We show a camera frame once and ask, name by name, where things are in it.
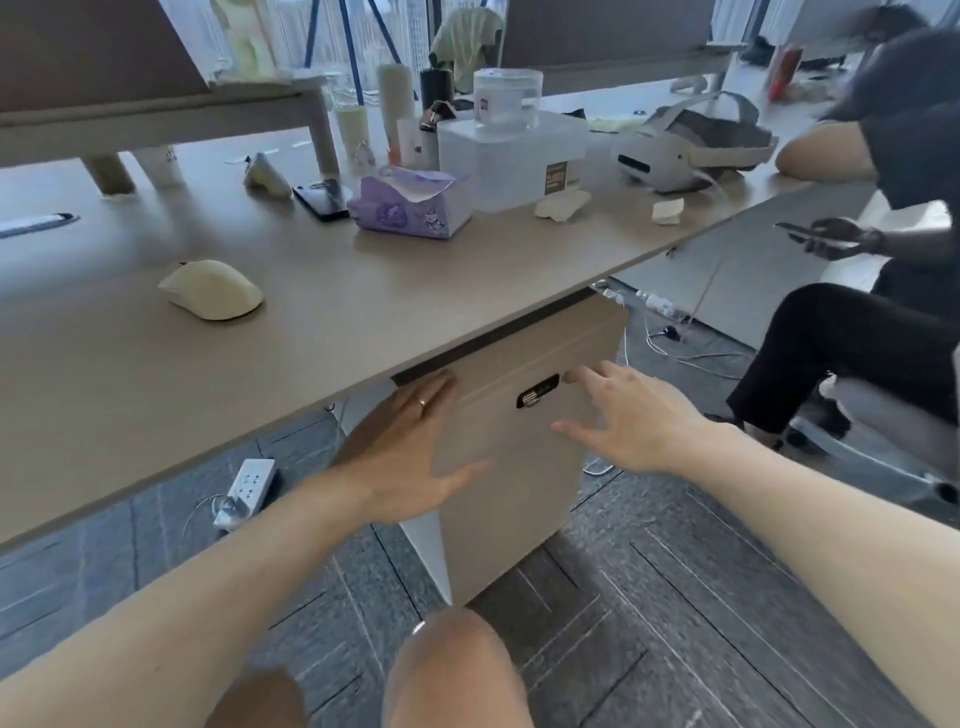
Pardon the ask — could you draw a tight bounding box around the white computer mouse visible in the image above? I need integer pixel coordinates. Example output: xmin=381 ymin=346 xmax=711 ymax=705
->
xmin=156 ymin=258 xmax=266 ymax=323

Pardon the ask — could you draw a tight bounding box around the white plastic bottle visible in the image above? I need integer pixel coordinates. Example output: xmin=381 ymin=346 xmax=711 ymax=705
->
xmin=333 ymin=103 xmax=377 ymax=168

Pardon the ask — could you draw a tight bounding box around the person's left forearm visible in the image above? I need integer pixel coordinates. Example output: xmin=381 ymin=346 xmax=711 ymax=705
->
xmin=0 ymin=463 xmax=376 ymax=728

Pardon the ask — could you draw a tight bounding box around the silver pen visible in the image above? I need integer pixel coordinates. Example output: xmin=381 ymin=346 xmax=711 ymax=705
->
xmin=0 ymin=213 xmax=81 ymax=240

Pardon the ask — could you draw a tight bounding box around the white VR headset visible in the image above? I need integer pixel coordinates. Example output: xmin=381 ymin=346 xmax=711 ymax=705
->
xmin=609 ymin=90 xmax=778 ymax=195

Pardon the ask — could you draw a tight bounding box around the pale green cloth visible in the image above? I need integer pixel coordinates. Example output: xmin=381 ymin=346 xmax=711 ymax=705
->
xmin=429 ymin=8 xmax=506 ymax=73

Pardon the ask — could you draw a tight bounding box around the beige desk riser shelf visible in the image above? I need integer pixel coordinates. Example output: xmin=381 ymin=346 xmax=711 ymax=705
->
xmin=0 ymin=73 xmax=343 ymax=198

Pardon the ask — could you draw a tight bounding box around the person's right leg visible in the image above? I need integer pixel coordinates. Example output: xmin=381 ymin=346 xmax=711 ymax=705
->
xmin=381 ymin=607 xmax=538 ymax=728

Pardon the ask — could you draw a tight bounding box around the tall white tube bottle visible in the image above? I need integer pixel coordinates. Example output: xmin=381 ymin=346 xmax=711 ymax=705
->
xmin=375 ymin=63 xmax=418 ymax=168

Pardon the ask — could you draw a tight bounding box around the black cabinet lock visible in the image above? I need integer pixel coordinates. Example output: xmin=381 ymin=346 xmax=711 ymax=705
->
xmin=515 ymin=373 xmax=562 ymax=411

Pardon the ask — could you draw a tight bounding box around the person's leg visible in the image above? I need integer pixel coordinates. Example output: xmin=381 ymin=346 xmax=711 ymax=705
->
xmin=381 ymin=607 xmax=538 ymax=728
xmin=205 ymin=667 xmax=309 ymax=728

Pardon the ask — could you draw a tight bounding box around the clear round water container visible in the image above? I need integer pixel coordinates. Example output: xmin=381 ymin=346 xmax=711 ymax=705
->
xmin=471 ymin=67 xmax=543 ymax=136

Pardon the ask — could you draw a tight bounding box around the white office chair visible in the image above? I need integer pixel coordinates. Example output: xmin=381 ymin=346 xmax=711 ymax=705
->
xmin=786 ymin=187 xmax=960 ymax=505

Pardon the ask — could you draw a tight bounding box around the person's right hand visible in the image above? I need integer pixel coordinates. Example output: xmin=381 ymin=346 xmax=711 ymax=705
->
xmin=551 ymin=361 xmax=726 ymax=477

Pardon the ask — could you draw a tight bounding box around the white floor cable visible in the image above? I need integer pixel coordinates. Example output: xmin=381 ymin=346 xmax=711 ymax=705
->
xmin=645 ymin=315 xmax=755 ymax=382

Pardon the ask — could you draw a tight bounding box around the white crumpled paper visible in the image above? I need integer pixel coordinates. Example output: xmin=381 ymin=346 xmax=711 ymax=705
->
xmin=242 ymin=151 xmax=293 ymax=198

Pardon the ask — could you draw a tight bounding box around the black smartphone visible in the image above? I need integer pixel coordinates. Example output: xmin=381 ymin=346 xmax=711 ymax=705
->
xmin=290 ymin=177 xmax=354 ymax=225

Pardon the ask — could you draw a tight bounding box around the translucent white storage box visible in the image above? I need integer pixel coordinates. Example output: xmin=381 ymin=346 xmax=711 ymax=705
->
xmin=436 ymin=111 xmax=591 ymax=216

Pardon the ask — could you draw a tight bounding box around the beige drawer cabinet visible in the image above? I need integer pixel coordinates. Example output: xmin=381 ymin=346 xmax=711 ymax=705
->
xmin=390 ymin=288 xmax=632 ymax=609

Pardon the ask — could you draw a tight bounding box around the red bottle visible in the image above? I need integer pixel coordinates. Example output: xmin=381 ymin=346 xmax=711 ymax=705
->
xmin=765 ymin=43 xmax=804 ymax=103

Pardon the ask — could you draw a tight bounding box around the person's left hand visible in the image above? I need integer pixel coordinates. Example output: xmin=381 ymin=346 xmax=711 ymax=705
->
xmin=328 ymin=369 xmax=491 ymax=527

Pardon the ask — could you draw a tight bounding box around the crumpled white tissue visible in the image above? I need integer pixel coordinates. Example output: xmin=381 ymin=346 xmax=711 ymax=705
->
xmin=533 ymin=189 xmax=593 ymax=224

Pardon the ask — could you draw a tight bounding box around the brown desk partition panel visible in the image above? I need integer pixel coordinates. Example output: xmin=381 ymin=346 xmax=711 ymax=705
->
xmin=499 ymin=0 xmax=742 ymax=77
xmin=0 ymin=0 xmax=213 ymax=115

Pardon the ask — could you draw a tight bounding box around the black cup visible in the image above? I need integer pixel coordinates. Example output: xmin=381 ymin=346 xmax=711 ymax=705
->
xmin=419 ymin=66 xmax=456 ymax=115

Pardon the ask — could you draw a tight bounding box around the purple tissue box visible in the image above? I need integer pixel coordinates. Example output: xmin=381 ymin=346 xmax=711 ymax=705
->
xmin=351 ymin=165 xmax=474 ymax=240

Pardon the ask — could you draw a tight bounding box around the person's right forearm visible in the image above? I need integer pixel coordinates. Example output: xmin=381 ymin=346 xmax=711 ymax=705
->
xmin=697 ymin=423 xmax=960 ymax=710

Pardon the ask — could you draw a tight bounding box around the person's left leg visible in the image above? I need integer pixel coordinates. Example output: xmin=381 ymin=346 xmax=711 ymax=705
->
xmin=205 ymin=667 xmax=309 ymax=728

